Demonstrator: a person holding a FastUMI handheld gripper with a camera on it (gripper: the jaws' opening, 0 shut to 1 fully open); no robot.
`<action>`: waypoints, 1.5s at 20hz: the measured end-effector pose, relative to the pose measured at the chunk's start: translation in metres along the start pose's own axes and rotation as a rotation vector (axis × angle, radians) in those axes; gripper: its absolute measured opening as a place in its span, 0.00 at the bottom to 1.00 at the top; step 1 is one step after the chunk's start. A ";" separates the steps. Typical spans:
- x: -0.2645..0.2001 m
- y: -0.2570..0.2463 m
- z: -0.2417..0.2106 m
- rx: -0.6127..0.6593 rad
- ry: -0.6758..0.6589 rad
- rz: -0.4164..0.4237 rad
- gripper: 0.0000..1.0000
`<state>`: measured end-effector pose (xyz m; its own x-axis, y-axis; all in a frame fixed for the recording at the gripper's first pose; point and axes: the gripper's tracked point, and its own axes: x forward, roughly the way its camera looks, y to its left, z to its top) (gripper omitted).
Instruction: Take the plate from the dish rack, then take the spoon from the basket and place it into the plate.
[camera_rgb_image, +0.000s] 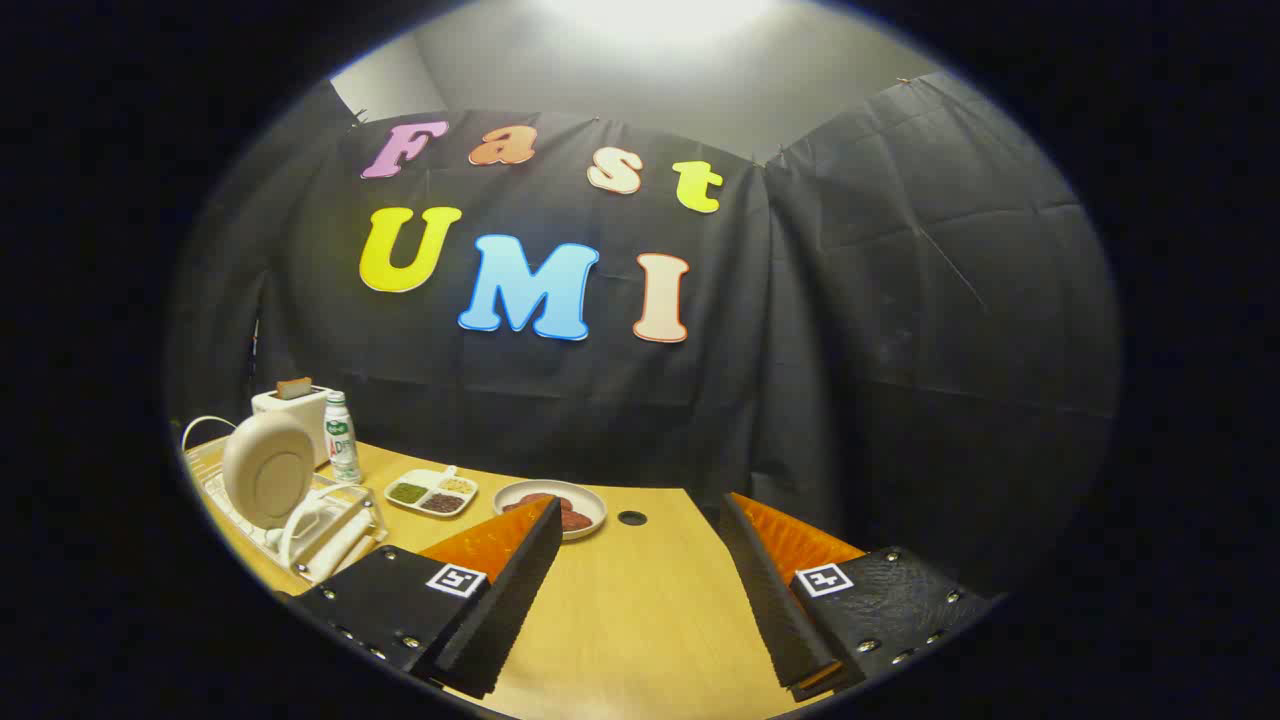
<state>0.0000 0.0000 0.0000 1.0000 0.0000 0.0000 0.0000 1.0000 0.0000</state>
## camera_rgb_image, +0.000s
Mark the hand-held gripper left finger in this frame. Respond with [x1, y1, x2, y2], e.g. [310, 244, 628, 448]
[290, 497, 564, 699]

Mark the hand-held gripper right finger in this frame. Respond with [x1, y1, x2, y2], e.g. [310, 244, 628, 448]
[718, 492, 996, 703]

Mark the white wire dish rack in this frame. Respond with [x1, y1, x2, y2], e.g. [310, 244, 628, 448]
[182, 415, 389, 584]

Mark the cream round plate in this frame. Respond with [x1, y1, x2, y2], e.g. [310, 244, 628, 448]
[222, 413, 317, 529]

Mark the white plate of meat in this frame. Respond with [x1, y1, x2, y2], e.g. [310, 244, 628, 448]
[493, 480, 608, 542]

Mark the white divided dish of beans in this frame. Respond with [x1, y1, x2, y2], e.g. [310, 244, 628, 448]
[385, 466, 479, 517]

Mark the white drink bottle green cap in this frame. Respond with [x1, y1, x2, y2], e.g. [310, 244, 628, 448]
[323, 391, 362, 485]

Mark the black backdrop cloth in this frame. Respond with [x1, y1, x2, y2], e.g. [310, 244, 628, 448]
[165, 70, 1121, 601]

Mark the cream toaster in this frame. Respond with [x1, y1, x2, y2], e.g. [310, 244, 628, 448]
[251, 385, 336, 469]

